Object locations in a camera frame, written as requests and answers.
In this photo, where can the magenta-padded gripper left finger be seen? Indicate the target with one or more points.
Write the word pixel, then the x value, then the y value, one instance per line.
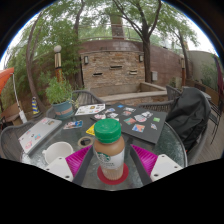
pixel 60 168

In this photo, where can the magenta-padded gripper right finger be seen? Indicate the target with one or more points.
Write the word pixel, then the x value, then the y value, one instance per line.
pixel 165 168

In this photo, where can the green-capped coffee drink bottle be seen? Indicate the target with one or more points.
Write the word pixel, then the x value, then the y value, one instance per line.
pixel 109 150

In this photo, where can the white cup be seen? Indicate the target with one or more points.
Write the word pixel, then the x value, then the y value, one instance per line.
pixel 58 150

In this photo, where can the tape roll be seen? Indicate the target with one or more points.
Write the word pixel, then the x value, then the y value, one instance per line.
pixel 81 143

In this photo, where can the silver laptop with stickers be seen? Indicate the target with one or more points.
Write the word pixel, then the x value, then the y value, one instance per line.
pixel 38 133

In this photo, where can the colourful printed card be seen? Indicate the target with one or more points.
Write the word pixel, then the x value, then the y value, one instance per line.
pixel 72 125

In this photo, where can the yellow card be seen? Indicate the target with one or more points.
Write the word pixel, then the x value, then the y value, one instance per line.
pixel 90 130

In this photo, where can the flat round red coaster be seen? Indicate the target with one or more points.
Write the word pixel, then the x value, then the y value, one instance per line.
pixel 113 182

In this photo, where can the black laptop with stickers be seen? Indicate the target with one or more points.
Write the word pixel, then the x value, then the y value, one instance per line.
pixel 143 116

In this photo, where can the black bag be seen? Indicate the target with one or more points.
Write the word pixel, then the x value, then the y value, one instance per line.
pixel 188 116

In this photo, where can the white printed sheet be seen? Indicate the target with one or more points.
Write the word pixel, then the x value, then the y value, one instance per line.
pixel 90 109

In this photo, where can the blue yellow striped cone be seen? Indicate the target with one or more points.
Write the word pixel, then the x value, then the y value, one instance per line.
pixel 35 106

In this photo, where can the wooden bench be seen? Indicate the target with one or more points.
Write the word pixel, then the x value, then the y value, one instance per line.
pixel 10 113

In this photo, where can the potted green plant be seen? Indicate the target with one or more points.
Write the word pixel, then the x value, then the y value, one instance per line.
pixel 60 93

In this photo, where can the orange canopy with white pole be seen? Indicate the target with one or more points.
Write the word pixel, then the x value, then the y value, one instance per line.
pixel 5 78

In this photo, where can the grey wall box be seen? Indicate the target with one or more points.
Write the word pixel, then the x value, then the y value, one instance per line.
pixel 154 76

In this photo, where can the brown globe lamp post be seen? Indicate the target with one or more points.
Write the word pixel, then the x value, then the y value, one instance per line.
pixel 58 63

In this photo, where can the wall lantern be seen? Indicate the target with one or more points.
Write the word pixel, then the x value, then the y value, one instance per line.
pixel 141 58
pixel 86 60

